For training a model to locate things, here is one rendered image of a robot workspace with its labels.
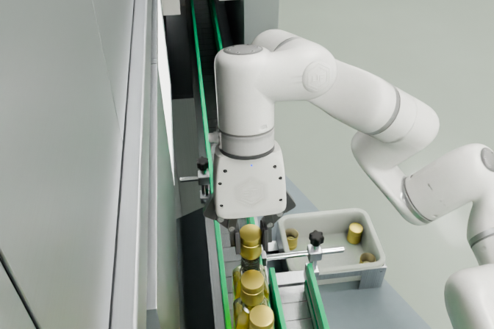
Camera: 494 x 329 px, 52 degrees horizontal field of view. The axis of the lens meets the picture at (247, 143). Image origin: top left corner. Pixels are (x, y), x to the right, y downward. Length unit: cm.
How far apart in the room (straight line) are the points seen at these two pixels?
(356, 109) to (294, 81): 15
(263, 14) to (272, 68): 102
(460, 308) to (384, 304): 45
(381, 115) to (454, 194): 19
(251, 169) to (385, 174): 28
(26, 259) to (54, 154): 8
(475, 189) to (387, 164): 14
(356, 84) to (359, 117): 5
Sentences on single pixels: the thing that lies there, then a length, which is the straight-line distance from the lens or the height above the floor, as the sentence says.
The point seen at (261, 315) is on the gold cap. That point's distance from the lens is 73.
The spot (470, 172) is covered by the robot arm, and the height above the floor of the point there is 124.
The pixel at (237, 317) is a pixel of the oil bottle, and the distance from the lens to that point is 82.
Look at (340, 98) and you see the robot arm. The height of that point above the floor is 134.
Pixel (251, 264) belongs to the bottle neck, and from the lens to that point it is 81.
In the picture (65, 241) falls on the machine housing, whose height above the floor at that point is 154.
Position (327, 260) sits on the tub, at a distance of 128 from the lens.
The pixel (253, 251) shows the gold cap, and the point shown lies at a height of 117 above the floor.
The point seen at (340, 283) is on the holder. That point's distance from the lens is 123.
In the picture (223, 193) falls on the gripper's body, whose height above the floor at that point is 128.
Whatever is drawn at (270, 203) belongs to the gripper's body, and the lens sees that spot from 72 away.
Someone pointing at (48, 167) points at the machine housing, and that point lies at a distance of 31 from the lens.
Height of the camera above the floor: 179
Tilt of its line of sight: 41 degrees down
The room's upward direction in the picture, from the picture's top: straight up
